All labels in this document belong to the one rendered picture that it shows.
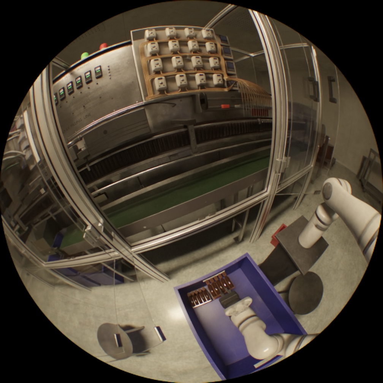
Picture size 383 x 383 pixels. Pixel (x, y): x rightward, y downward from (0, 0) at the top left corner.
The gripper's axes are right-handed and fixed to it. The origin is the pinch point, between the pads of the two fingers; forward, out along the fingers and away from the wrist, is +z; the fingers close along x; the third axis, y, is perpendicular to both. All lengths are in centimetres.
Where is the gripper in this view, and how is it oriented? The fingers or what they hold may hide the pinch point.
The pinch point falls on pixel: (220, 286)
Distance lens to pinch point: 59.4
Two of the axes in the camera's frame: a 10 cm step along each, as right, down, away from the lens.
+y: 3.7, 9.2, -1.3
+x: 9.2, -3.5, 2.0
